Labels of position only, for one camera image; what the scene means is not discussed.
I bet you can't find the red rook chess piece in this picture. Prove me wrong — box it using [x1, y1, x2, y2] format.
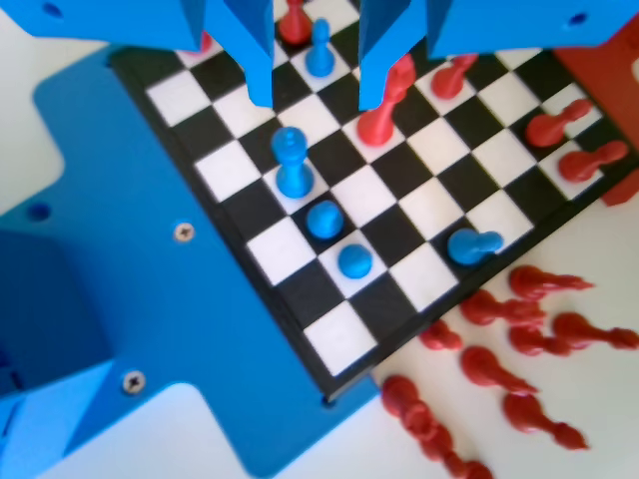
[380, 374, 443, 445]

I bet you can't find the black and white chessboard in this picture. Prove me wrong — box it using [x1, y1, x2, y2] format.
[108, 0, 639, 400]

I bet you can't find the red piece board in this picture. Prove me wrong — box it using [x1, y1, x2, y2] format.
[356, 52, 417, 147]

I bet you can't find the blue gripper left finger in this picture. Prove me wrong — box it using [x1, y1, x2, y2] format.
[205, 0, 277, 109]

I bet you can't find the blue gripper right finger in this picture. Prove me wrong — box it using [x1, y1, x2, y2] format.
[358, 0, 426, 111]

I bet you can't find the red board end plate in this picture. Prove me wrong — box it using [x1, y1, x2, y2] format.
[552, 19, 639, 209]

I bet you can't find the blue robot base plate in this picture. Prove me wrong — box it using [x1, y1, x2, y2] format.
[0, 47, 381, 479]

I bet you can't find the blue pawn chess piece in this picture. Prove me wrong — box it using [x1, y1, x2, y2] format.
[336, 243, 373, 280]
[304, 18, 335, 79]
[305, 200, 345, 240]
[446, 228, 505, 267]

